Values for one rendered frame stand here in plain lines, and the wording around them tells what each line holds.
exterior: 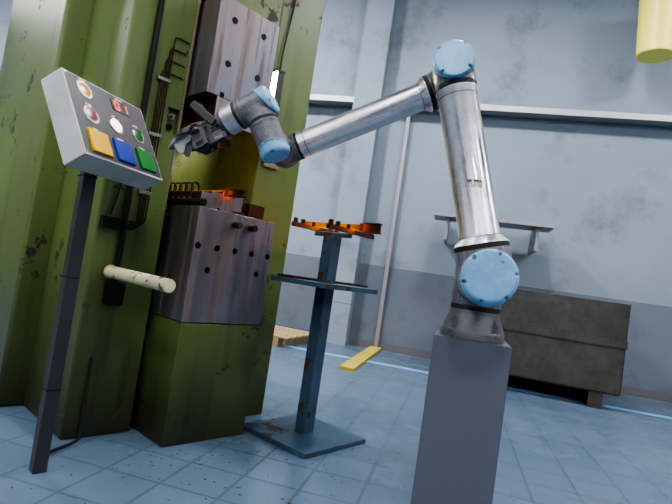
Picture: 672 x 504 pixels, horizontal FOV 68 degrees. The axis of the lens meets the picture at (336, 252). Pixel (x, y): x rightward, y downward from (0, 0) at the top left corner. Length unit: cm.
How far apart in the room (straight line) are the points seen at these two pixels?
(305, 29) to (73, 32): 104
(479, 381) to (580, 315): 300
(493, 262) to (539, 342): 312
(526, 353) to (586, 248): 163
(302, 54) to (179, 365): 158
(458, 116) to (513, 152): 428
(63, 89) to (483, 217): 122
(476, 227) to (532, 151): 438
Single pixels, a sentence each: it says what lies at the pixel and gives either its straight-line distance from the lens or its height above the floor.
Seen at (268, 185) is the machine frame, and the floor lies 110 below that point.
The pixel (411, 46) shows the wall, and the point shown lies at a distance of 617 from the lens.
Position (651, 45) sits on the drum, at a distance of 574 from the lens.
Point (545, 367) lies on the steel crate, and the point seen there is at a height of 24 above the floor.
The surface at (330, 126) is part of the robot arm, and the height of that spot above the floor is 119.
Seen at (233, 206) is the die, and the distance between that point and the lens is 214.
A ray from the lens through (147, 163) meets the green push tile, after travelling 177.
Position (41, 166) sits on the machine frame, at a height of 100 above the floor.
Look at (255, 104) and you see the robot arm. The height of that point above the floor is 119.
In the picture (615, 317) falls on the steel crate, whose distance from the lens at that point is 451.
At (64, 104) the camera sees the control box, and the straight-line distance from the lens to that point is 166.
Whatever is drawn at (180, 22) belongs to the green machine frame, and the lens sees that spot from 229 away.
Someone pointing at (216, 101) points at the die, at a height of 134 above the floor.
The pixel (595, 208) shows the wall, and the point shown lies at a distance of 573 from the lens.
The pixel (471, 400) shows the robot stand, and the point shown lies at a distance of 154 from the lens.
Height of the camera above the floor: 73
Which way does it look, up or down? 3 degrees up
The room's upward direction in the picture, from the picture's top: 8 degrees clockwise
